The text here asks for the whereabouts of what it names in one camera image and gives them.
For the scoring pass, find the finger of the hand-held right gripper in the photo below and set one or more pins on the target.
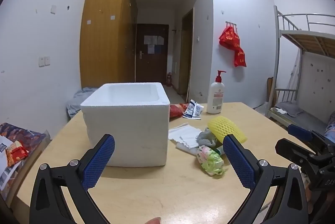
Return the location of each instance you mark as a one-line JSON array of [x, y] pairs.
[[288, 148], [298, 131]]

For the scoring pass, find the grey pillow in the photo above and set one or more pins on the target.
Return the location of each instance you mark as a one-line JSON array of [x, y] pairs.
[[289, 109]]

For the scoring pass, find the white foam box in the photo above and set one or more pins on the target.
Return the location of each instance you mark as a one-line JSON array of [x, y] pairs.
[[130, 129]]

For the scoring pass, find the white face mask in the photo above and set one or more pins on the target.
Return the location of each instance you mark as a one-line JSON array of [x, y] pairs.
[[185, 132]]

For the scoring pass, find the white double wall switch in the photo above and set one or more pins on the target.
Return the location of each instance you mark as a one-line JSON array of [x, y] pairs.
[[44, 61]]

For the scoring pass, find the red plastic packet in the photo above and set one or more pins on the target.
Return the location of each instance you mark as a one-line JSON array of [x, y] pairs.
[[176, 110]]

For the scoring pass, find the printed paper sheet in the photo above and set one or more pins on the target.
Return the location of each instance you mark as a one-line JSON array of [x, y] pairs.
[[5, 176]]

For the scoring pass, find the metal wall hook rack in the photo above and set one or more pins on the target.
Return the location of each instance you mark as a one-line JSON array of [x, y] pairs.
[[231, 23]]

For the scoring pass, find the white wall plate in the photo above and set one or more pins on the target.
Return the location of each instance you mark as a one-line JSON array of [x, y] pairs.
[[53, 9]]

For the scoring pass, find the wooden side door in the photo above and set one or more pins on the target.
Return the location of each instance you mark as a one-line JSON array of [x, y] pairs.
[[185, 56]]

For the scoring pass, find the red fire extinguisher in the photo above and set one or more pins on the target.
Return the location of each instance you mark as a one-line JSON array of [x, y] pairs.
[[169, 80]]

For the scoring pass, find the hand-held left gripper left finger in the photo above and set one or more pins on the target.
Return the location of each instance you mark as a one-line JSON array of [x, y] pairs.
[[100, 161]]

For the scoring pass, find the red printed plastic bag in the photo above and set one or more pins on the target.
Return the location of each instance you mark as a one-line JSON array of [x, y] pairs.
[[231, 39]]

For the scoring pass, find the green white plastic wrapper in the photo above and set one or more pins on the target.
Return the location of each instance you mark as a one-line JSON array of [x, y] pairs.
[[210, 159]]

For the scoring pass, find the wooden board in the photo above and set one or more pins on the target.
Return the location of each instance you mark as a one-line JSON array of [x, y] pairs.
[[271, 93]]

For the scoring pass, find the yellow foam fruit net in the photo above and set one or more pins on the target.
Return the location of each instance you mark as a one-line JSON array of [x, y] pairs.
[[225, 127]]

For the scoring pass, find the person's right forearm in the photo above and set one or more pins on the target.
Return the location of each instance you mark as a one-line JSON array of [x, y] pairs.
[[324, 205]]

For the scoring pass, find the blue white sachet strip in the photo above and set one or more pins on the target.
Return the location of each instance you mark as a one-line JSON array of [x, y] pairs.
[[189, 108], [199, 111]]

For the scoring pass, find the patterned side table with papers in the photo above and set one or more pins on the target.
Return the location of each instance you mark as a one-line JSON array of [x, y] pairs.
[[26, 135]]

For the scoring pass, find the grey sock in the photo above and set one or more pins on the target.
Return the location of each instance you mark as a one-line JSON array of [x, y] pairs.
[[205, 137]]

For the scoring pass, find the metal bunk bed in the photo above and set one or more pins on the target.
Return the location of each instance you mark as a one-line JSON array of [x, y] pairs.
[[314, 40]]

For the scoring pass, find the blue grey cloth pile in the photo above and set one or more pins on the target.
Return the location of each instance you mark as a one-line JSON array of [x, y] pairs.
[[78, 101]]

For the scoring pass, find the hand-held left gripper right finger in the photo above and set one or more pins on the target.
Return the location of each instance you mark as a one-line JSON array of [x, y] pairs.
[[239, 161]]

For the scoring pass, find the paper notices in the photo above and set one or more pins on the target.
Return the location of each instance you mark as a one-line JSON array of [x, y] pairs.
[[150, 40]]

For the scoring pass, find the dark brown door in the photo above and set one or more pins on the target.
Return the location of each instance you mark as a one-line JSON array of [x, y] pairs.
[[146, 66]]

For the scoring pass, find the person's left hand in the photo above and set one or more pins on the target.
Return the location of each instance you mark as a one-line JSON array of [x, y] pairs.
[[154, 220]]

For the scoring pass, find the white lotion pump bottle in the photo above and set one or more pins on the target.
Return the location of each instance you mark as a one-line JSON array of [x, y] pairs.
[[216, 98]]

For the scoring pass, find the wooden wardrobe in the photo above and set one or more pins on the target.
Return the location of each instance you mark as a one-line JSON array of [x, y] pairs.
[[104, 30]]

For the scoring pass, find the orange red snack packet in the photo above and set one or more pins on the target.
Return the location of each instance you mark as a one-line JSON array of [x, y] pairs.
[[15, 154]]

